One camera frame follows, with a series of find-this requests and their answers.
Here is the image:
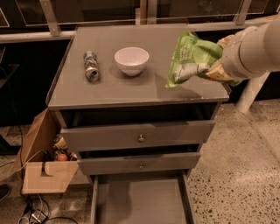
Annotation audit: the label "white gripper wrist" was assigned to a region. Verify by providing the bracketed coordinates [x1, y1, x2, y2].
[205, 26, 257, 81]

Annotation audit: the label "green rice chip bag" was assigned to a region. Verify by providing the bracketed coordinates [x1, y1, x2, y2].
[165, 32, 241, 88]

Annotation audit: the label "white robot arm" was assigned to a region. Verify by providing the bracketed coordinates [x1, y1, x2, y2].
[206, 16, 280, 81]

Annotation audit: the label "grey drawer cabinet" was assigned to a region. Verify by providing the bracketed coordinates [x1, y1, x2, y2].
[45, 24, 232, 224]

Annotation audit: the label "grey middle drawer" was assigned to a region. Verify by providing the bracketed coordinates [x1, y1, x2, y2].
[78, 152, 200, 176]

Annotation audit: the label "grey drawer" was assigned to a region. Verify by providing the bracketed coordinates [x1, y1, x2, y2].
[61, 120, 215, 152]
[90, 171, 197, 224]
[78, 152, 200, 176]

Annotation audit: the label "grey bottom drawer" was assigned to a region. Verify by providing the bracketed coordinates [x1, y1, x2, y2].
[90, 171, 197, 224]

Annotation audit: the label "grey top drawer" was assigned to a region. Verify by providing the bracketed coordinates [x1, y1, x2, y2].
[61, 120, 215, 152]

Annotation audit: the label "white diagonal support pole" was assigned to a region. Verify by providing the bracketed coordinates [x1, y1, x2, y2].
[235, 72, 270, 114]

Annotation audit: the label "white ceramic bowl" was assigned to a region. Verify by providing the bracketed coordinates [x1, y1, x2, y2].
[115, 47, 150, 76]

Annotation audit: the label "crushed aluminium drink can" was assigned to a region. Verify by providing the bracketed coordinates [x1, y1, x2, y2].
[84, 51, 100, 82]

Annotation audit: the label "tan packet in box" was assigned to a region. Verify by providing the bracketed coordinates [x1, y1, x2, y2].
[53, 135, 67, 150]

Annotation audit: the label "red round item in box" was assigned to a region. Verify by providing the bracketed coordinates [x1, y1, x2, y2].
[56, 154, 68, 161]

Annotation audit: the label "brown cardboard box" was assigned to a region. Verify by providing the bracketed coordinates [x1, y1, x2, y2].
[13, 109, 78, 194]

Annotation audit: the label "small power adapter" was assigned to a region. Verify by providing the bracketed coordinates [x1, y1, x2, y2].
[31, 210, 47, 224]

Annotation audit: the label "metal railing frame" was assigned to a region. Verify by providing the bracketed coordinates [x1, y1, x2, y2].
[0, 0, 279, 43]

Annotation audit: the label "black floor cables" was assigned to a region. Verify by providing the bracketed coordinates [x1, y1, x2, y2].
[0, 125, 80, 224]

